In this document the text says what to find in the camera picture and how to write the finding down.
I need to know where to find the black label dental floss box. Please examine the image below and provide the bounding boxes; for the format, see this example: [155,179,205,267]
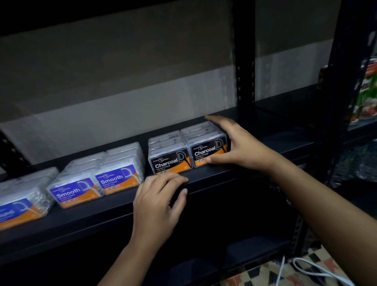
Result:
[187,132,230,169]

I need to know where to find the pack of clear plastic bottles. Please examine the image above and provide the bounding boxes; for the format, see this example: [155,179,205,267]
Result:
[268,141,377,207]

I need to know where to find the person's right hand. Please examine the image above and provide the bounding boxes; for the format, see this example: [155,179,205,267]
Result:
[205,115,285,175]

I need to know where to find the row of green drink cans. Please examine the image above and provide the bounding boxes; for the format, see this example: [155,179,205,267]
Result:
[317,56,377,124]

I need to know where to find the dark metal shelf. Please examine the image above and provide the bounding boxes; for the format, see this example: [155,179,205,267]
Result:
[0,0,377,286]

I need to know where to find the person's left hand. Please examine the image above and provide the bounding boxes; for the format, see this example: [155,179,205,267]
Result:
[130,172,189,253]

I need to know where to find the group of floss boxes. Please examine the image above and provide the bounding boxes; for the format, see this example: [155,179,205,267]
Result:
[0,121,217,232]

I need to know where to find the person's right forearm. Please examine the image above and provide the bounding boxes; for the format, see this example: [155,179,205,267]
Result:
[266,158,377,286]

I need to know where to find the white cable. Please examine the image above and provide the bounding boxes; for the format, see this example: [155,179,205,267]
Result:
[275,255,286,286]
[291,257,355,286]

